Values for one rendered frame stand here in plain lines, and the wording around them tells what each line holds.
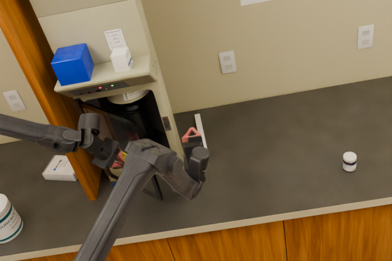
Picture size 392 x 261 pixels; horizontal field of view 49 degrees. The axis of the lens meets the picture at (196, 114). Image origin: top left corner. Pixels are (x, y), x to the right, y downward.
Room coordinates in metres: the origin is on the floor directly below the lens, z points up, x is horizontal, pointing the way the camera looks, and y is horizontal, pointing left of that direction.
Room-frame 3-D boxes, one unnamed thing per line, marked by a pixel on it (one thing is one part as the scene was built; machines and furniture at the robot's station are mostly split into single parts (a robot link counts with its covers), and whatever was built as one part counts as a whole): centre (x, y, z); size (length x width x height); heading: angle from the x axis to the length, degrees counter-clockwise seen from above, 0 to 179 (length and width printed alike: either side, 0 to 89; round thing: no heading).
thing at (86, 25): (1.44, 0.25, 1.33); 0.32 x 0.25 x 0.77; 84
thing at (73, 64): (1.27, 0.35, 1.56); 0.10 x 0.10 x 0.09; 84
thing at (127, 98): (1.41, 0.23, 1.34); 0.18 x 0.18 x 0.05
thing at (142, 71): (1.26, 0.27, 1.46); 0.32 x 0.12 x 0.10; 84
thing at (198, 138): (1.13, 0.03, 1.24); 0.09 x 0.07 x 0.07; 174
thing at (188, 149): (1.06, 0.04, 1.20); 0.07 x 0.07 x 0.10; 84
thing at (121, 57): (1.25, 0.19, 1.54); 0.05 x 0.05 x 0.06; 77
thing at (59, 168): (1.47, 0.63, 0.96); 0.16 x 0.12 x 0.04; 69
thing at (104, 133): (1.21, 0.30, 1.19); 0.30 x 0.01 x 0.40; 45
